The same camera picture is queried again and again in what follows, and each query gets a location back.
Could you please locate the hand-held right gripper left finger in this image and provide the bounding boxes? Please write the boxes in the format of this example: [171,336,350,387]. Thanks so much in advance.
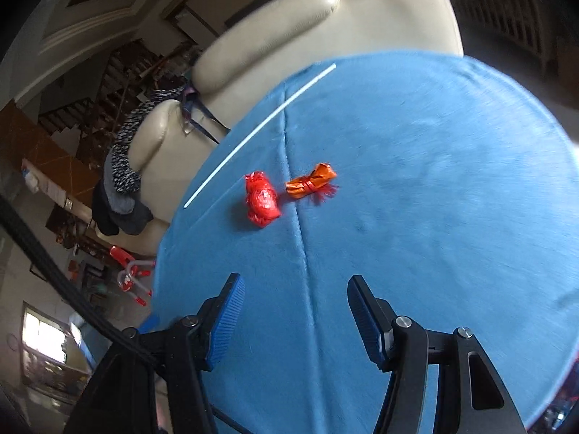
[63,273,246,434]

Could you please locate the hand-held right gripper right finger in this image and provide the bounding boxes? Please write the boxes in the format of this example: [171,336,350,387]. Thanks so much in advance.
[347,275,528,434]

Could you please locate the red plastic bag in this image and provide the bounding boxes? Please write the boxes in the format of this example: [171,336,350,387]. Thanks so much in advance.
[244,171,282,227]

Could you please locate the orange wrapper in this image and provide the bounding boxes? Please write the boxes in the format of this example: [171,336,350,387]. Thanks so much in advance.
[285,161,339,204]

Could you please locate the red white plastic toy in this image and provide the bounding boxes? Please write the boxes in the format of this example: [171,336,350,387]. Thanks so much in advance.
[109,246,157,309]

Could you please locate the blue tablecloth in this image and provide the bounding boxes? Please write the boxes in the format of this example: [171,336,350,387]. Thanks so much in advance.
[151,52,577,434]

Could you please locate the bright window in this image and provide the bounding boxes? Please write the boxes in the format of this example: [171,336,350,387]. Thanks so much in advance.
[20,307,82,362]

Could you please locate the dark patterned cloth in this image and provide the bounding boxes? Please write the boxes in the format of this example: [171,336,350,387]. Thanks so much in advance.
[93,85,191,236]

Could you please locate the white thin strip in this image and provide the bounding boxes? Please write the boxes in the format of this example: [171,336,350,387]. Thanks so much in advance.
[183,63,338,209]

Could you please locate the dark wooden staircase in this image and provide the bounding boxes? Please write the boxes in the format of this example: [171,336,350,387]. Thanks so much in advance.
[38,41,195,163]

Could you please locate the cream leather sofa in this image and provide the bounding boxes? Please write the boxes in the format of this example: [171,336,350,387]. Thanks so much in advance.
[95,0,464,256]

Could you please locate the dark slatted wooden cabinet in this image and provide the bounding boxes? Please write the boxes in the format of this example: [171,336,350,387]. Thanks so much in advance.
[452,0,557,68]

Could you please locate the black cable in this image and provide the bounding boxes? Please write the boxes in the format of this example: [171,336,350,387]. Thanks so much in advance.
[0,192,159,367]

